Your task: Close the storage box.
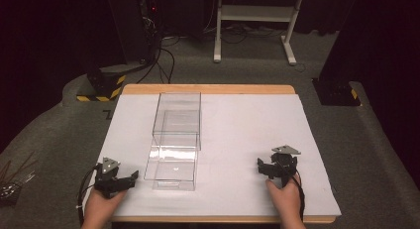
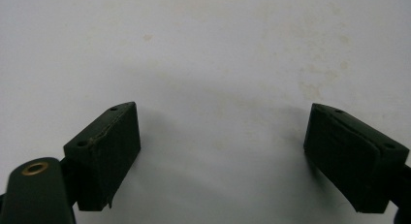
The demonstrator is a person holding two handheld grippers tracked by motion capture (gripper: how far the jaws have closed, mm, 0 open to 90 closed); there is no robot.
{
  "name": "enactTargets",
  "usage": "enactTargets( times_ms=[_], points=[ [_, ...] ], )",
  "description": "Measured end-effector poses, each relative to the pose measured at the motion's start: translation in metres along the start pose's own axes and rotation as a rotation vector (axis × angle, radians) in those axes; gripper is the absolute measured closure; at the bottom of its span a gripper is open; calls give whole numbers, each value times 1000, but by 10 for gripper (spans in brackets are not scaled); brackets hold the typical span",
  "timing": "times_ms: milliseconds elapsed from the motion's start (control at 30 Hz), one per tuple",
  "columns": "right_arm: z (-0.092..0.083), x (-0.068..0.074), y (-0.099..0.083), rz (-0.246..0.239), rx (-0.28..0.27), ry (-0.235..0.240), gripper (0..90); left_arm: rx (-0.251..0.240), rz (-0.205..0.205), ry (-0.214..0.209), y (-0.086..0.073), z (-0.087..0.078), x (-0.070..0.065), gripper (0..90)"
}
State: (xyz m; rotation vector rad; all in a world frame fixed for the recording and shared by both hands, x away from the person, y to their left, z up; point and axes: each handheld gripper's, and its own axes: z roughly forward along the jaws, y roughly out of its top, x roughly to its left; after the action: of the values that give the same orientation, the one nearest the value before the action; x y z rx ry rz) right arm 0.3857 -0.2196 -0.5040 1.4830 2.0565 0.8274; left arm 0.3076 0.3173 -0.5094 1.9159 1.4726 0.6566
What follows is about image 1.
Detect black square stand base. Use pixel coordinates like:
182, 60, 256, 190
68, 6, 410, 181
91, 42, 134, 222
311, 76, 362, 107

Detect person's right hand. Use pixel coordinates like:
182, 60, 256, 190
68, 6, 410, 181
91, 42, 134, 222
264, 173, 303, 223

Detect person's left hand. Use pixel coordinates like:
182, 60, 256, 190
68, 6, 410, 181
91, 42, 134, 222
82, 187, 129, 225

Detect clear plastic drawer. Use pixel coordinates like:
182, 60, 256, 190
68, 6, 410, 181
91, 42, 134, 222
144, 135, 200, 192

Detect dark folded tripod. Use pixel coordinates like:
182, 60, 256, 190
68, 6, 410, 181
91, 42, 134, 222
0, 151, 38, 207

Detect black floor cables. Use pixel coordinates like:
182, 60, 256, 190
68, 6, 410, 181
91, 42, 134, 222
136, 24, 288, 85

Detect black equipment column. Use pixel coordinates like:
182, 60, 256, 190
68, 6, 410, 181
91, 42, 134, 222
104, 0, 161, 65

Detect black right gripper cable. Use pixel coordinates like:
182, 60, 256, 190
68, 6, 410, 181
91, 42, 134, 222
276, 161, 306, 223

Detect black yellow-striped stand base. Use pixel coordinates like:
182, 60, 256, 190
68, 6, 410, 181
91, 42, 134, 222
75, 61, 128, 103

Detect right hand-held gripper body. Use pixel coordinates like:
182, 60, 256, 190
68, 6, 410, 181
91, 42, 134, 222
267, 144, 302, 187

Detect white metal stand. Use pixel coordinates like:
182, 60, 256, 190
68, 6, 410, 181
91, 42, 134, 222
213, 0, 306, 66

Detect white table sheet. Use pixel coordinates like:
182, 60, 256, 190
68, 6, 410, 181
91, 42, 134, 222
83, 93, 342, 219

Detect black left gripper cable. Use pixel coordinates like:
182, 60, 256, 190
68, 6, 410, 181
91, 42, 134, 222
76, 165, 100, 227

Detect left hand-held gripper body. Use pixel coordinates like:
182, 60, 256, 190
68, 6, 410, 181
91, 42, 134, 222
93, 157, 133, 200

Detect wooden table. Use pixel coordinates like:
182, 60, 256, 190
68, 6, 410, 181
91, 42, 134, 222
110, 83, 337, 224

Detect clear plastic drawer housing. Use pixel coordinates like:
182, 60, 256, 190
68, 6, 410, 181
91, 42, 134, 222
152, 91, 203, 152

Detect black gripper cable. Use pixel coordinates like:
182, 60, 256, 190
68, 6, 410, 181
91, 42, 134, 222
276, 161, 306, 223
76, 165, 100, 227

